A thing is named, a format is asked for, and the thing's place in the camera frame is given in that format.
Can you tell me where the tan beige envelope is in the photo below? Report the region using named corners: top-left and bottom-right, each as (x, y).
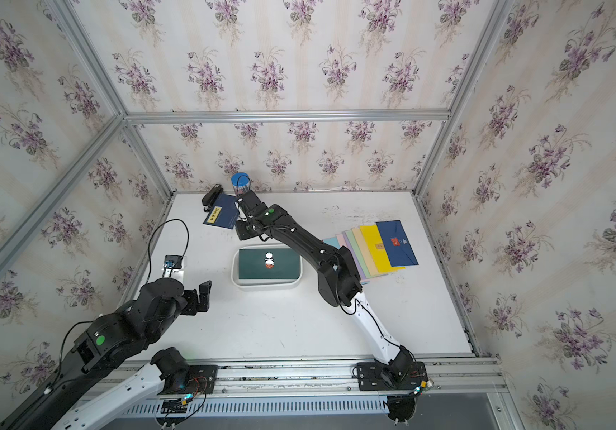
top-left (352, 228), bottom-right (386, 278)

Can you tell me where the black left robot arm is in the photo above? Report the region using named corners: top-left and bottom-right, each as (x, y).
top-left (0, 278), bottom-right (214, 429)

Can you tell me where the dark green envelope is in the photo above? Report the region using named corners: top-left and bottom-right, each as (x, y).
top-left (238, 247), bottom-right (302, 281)

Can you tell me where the light blue envelope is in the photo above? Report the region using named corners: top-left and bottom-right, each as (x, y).
top-left (323, 236), bottom-right (341, 249)

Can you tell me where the dark blue book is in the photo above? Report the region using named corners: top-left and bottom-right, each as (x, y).
top-left (203, 193), bottom-right (239, 229)

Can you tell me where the blue-lidded pencil tube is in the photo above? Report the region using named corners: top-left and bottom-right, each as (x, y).
top-left (231, 172), bottom-right (252, 197)

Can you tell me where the white plastic storage box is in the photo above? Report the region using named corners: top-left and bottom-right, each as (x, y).
top-left (231, 245), bottom-right (304, 291)

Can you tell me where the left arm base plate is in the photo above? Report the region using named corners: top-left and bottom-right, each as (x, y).
top-left (157, 365), bottom-right (219, 395)

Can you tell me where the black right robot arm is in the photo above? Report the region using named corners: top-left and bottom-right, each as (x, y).
top-left (236, 191), bottom-right (428, 389)

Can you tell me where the light green envelope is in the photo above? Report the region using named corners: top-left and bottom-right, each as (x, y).
top-left (344, 230), bottom-right (372, 280)

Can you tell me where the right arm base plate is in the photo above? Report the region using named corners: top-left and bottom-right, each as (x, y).
top-left (351, 361), bottom-right (433, 392)

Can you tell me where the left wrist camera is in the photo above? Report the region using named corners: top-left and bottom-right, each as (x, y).
top-left (162, 254), bottom-right (184, 282)

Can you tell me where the black left camera cable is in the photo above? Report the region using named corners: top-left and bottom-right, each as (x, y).
top-left (146, 219), bottom-right (191, 281)

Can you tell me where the black stapler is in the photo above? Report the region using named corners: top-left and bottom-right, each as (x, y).
top-left (202, 184), bottom-right (223, 213)

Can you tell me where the yellow envelope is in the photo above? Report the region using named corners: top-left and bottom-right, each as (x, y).
top-left (360, 225), bottom-right (401, 273)

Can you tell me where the aluminium mounting rail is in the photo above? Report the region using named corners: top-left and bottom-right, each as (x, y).
top-left (60, 354), bottom-right (508, 401)

